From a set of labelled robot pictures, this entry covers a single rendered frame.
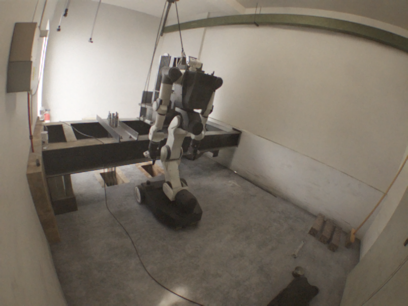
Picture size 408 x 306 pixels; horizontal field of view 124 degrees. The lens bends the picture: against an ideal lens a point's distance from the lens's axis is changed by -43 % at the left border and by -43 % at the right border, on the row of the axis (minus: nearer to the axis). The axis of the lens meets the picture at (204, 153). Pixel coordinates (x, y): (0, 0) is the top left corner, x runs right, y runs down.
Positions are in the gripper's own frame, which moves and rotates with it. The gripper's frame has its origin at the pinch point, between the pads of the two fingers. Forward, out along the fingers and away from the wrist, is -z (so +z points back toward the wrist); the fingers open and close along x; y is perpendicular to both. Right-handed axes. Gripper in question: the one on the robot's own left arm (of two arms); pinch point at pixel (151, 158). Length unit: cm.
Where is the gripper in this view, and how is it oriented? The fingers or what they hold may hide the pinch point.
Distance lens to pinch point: 171.3
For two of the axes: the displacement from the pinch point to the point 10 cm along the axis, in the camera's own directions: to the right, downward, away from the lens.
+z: 3.1, -8.2, -4.7
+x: -5.5, -5.6, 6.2
